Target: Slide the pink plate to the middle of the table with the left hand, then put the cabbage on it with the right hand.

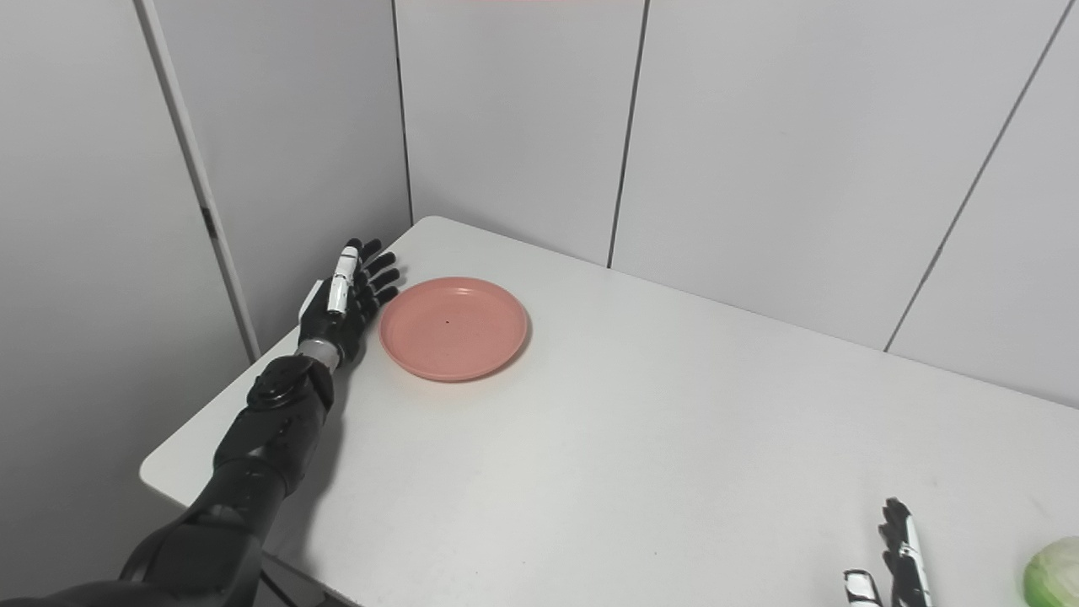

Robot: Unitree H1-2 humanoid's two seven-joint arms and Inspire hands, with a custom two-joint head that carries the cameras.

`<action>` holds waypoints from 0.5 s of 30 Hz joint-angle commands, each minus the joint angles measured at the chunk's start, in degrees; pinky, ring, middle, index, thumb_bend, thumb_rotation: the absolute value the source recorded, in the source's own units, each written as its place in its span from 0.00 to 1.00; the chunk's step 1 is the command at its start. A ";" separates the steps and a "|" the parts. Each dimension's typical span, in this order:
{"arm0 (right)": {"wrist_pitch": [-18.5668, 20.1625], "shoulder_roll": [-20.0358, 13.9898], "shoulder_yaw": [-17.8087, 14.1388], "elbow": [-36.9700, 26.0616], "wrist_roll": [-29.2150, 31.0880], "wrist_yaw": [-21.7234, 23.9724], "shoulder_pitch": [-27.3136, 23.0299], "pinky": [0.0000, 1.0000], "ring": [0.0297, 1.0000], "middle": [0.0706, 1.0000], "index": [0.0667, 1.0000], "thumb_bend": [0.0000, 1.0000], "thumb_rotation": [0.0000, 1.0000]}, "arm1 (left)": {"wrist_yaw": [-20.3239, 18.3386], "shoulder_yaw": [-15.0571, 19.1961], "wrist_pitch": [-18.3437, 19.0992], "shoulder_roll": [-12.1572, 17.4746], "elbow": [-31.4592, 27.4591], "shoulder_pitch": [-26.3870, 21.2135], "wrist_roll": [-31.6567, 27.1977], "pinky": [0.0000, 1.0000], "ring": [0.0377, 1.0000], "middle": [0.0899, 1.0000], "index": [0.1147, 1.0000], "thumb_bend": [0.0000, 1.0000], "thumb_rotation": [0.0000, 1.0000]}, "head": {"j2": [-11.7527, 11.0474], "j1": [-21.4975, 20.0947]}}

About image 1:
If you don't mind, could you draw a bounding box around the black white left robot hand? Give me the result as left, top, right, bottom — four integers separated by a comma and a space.
298, 238, 401, 365

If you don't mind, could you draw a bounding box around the green white toy cabbage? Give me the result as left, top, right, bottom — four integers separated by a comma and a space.
1023, 537, 1079, 607

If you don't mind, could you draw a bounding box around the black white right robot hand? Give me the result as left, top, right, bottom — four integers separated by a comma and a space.
845, 497, 935, 607

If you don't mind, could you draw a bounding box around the pink round plate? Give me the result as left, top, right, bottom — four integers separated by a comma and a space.
378, 277, 529, 383

